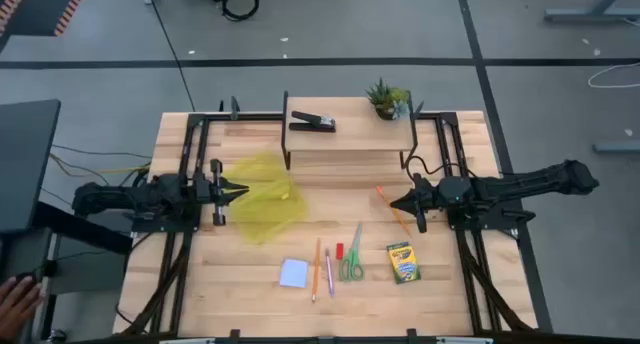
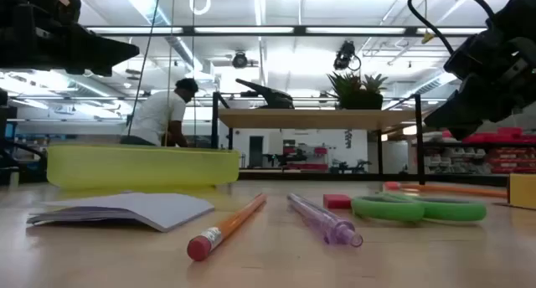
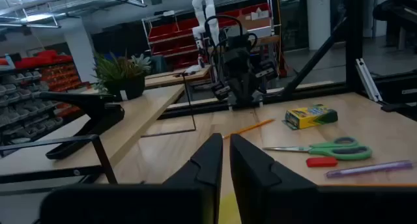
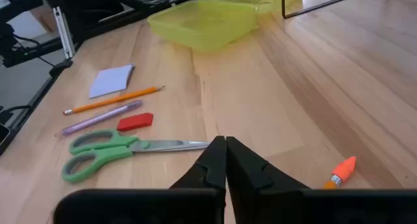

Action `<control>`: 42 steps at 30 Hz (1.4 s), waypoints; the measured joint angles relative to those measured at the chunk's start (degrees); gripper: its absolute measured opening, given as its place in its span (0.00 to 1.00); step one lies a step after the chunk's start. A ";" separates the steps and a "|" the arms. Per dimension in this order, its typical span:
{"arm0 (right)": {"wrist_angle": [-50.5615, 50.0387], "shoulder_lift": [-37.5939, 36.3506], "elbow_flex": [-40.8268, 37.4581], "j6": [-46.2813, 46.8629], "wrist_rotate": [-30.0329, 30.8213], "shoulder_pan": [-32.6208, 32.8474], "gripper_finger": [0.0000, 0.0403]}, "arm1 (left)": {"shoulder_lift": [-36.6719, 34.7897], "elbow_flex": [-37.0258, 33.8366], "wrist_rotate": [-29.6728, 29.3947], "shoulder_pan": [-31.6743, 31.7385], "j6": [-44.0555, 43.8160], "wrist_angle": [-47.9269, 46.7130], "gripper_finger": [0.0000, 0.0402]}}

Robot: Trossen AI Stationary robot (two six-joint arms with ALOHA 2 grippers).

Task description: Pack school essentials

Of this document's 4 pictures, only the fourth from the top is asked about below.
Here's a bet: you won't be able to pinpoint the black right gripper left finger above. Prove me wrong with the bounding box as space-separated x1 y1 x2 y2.
53 135 227 224

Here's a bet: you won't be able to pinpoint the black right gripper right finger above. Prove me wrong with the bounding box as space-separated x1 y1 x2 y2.
226 136 417 224

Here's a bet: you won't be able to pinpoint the red rubber eraser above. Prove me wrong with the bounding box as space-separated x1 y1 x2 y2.
116 112 154 132

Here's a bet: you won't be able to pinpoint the green-handled scissors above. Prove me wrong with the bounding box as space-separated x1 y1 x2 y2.
61 128 211 184

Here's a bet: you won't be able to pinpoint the transparent purple pen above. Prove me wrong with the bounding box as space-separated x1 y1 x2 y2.
60 99 144 137

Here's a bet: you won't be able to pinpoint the orange pencil with red eraser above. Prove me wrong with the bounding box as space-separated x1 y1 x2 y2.
63 85 166 117

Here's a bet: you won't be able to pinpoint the white paper notepad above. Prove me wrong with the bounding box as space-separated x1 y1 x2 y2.
88 63 136 100

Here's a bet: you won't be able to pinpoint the yellow-green plastic container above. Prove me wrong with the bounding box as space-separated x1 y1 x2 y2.
146 0 261 52

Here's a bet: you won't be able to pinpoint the black curved cable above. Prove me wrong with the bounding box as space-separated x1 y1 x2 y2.
0 105 33 124

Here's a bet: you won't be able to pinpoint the silver aluminium bracket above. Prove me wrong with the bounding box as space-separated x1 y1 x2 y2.
53 6 76 59

